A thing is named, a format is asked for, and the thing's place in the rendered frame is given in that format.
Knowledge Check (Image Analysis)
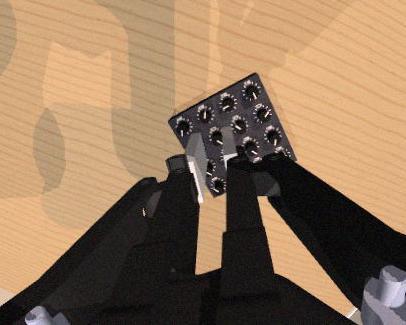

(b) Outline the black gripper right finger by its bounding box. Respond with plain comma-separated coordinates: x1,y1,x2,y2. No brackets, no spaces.
216,126,406,325

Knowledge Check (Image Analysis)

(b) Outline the dark grey knob box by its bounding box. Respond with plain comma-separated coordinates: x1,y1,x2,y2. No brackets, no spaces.
167,72,297,198

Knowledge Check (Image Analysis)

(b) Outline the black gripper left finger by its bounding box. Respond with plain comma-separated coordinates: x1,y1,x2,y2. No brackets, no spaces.
0,132,208,325

